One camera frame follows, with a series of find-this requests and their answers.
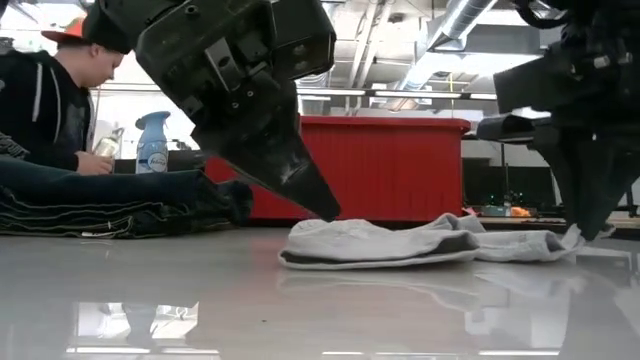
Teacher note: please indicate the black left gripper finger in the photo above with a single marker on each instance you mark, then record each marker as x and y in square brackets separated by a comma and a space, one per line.
[270, 145]

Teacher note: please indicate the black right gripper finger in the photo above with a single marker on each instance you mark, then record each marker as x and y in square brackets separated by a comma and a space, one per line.
[595, 190]

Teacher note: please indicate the clear spray bottle white trigger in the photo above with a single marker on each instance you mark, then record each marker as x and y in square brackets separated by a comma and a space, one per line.
[107, 145]

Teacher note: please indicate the grey garment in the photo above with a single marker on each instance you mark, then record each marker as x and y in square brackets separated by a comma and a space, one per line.
[375, 240]

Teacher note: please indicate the dark blue denim jeans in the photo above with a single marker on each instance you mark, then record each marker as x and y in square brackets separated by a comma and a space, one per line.
[100, 200]

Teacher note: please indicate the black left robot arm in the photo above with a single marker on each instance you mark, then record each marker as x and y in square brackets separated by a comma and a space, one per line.
[130, 6]

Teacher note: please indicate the red plastic laundry bin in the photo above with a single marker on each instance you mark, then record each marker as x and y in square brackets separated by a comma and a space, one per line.
[390, 165]

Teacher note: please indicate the light wooden desk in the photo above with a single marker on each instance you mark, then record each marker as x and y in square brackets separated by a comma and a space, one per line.
[525, 220]

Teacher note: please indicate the black cabinet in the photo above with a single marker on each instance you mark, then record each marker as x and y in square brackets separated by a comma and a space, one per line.
[180, 160]

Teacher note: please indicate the blue Febreze spray bottle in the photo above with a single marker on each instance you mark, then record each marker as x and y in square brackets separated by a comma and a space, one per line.
[152, 150]

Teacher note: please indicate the dark wide partition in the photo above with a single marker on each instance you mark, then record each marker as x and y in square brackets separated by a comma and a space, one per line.
[485, 185]

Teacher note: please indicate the long ceiling light bar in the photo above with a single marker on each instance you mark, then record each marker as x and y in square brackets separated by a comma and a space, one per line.
[415, 93]

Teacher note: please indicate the person's hand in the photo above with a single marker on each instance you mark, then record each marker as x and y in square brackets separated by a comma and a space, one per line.
[95, 164]

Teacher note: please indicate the person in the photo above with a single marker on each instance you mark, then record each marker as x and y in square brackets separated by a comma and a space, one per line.
[45, 110]

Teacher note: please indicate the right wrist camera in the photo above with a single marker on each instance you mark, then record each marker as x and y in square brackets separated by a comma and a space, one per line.
[525, 85]

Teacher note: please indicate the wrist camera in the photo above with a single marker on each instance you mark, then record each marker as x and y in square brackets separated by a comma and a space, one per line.
[525, 85]
[305, 35]

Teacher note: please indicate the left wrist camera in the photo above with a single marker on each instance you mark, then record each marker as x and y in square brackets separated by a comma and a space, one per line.
[305, 35]

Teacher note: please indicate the smooth silver ventilation duct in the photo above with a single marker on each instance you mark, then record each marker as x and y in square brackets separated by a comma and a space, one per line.
[460, 20]

